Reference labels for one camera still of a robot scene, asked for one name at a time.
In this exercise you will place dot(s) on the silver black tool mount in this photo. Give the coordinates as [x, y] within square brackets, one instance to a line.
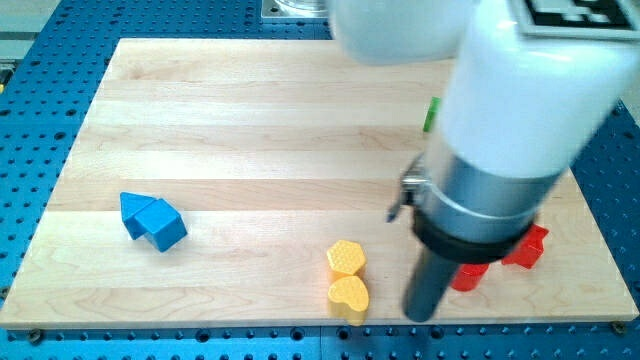
[463, 213]

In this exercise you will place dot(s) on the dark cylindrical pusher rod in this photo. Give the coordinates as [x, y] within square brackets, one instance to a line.
[430, 280]

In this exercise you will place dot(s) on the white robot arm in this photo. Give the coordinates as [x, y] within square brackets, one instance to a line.
[532, 81]

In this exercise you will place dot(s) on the yellow heart block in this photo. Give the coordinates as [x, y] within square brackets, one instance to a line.
[348, 299]

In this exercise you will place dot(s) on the red cylinder block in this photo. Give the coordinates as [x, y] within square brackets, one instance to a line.
[468, 277]

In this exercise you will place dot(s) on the red star block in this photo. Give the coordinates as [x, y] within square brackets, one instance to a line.
[529, 250]

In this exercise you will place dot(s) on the yellow hexagon block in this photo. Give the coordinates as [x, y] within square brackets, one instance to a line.
[346, 258]

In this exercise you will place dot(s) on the green block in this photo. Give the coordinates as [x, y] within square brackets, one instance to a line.
[431, 114]

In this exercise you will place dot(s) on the black white fiducial tag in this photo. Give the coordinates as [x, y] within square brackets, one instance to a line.
[614, 20]

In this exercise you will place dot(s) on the wooden board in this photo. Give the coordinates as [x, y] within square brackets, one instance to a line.
[271, 151]

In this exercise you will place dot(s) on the blue cube block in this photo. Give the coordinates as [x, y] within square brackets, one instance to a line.
[161, 224]

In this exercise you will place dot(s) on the blue triangle block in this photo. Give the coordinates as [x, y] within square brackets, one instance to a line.
[130, 205]

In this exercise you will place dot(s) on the metal base plate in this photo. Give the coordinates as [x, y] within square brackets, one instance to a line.
[286, 9]

